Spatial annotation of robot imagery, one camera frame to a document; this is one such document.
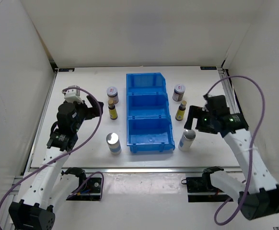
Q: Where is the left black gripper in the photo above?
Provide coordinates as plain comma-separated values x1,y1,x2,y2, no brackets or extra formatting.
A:
71,95,103,132

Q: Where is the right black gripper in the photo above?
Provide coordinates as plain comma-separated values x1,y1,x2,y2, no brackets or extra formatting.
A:
184,106,218,135

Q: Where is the silver-top white canister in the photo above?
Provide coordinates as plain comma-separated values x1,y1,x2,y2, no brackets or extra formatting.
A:
106,132,121,155
178,129,196,152

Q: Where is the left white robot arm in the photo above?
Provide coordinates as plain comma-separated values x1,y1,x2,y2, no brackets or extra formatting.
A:
9,95,104,230

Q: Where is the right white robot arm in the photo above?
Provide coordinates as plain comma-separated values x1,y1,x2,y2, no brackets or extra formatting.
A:
184,95,279,220

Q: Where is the right small yellow-label bottle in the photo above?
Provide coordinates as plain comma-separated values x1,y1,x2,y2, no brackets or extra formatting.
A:
175,100,187,121

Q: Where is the small yellow-label bottle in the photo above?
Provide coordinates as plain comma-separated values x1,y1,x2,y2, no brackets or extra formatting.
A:
108,99,118,120
175,100,187,121

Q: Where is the left small yellow-label bottle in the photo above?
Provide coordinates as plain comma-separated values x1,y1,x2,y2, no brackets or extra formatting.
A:
108,99,118,120

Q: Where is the left white-lid spice jar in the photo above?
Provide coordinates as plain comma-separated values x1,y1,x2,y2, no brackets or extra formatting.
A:
106,86,119,104

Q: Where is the white-lid spice jar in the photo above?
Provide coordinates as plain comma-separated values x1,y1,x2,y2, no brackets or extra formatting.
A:
172,84,186,102
106,86,119,104

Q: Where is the right white-lid spice jar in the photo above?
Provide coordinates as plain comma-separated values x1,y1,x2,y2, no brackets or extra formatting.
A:
172,84,186,102

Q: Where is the right black corner label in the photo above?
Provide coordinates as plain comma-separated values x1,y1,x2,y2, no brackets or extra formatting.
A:
200,66,217,70

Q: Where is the black corner label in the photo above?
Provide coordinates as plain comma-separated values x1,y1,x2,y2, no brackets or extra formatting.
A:
58,68,75,72
200,66,217,70

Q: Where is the blue three-compartment plastic bin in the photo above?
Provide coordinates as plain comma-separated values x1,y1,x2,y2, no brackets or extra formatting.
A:
126,73,175,153

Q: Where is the left black corner label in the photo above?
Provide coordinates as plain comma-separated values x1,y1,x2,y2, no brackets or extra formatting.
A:
58,68,75,72

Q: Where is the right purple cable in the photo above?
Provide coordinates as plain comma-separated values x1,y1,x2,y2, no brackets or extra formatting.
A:
213,75,267,226

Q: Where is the purple cable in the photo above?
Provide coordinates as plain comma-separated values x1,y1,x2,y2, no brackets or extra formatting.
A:
0,87,105,230
213,75,267,226

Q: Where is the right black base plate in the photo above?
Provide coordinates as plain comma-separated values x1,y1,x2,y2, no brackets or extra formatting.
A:
181,177,229,203

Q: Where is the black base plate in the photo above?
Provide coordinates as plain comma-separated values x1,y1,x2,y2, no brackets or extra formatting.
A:
67,172,104,201
181,177,229,203

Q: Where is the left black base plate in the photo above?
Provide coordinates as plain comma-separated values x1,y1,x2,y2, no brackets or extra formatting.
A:
67,172,104,201

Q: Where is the left aluminium rail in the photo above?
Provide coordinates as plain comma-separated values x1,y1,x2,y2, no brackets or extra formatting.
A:
20,70,58,176

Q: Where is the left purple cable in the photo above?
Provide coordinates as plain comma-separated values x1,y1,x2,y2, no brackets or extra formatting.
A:
0,87,105,230

